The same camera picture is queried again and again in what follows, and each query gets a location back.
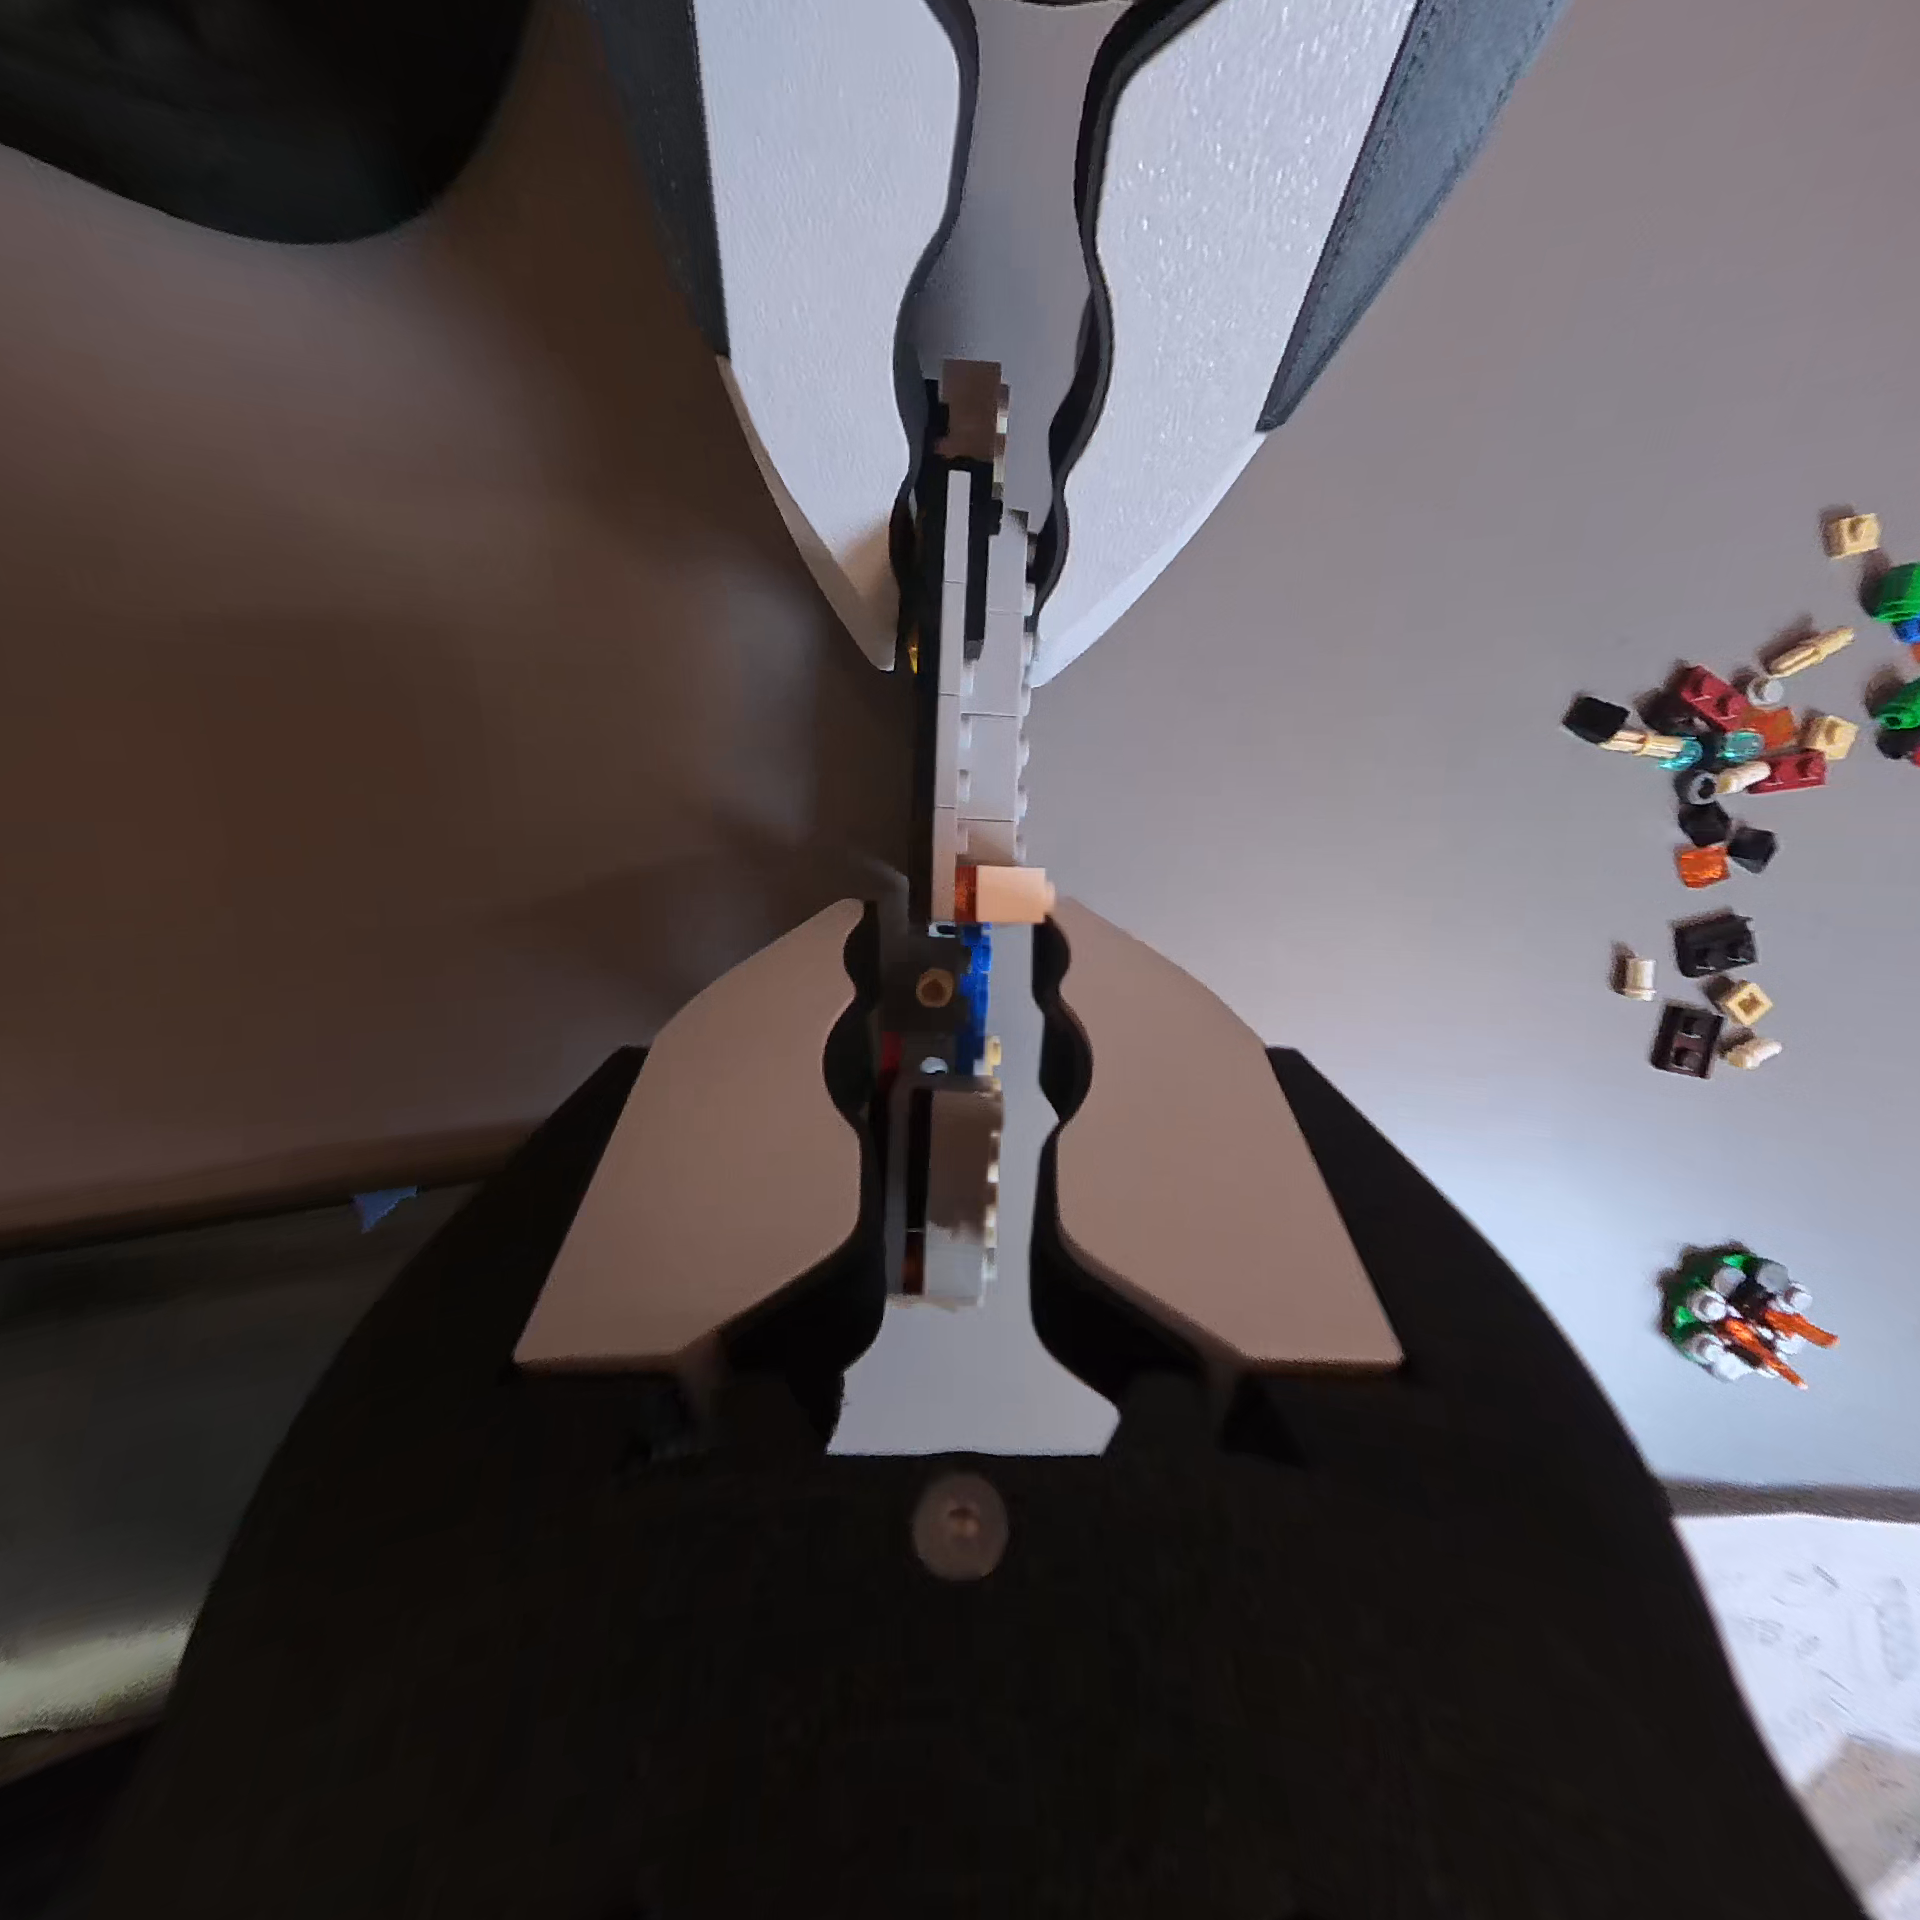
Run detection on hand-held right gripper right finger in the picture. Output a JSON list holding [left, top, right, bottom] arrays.
[[1029, 897, 1407, 1434]]

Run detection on pile of loose lego pieces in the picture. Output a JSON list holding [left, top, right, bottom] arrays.
[[1559, 511, 1920, 1082]]

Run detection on white grey lego vehicle build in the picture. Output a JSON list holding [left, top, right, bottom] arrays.
[[884, 356, 1058, 1310]]

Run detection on white printed paper bag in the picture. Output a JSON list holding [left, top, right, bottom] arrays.
[[1670, 1515, 1920, 1920]]

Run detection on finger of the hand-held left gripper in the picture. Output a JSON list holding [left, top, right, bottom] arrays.
[[1027, 0, 1423, 688], [695, 0, 984, 676]]

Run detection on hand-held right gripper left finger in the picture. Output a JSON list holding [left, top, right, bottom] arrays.
[[512, 897, 902, 1449]]

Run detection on small green lego campfire build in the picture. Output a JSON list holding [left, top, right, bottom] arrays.
[[1656, 1247, 1840, 1392]]

